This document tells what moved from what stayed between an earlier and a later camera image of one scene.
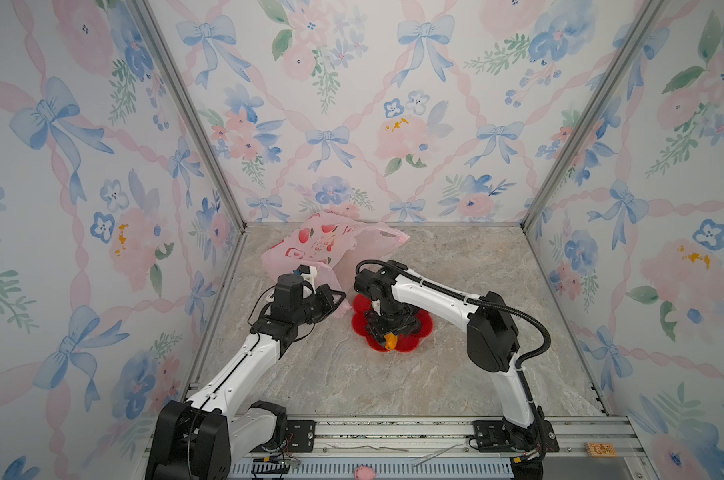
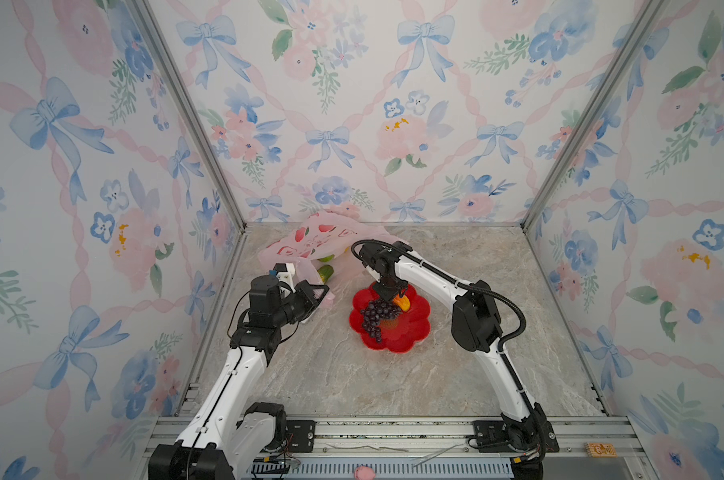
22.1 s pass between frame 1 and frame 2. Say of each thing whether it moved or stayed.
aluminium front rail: stayed
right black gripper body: moved
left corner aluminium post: stayed
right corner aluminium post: stayed
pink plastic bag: moved
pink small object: stayed
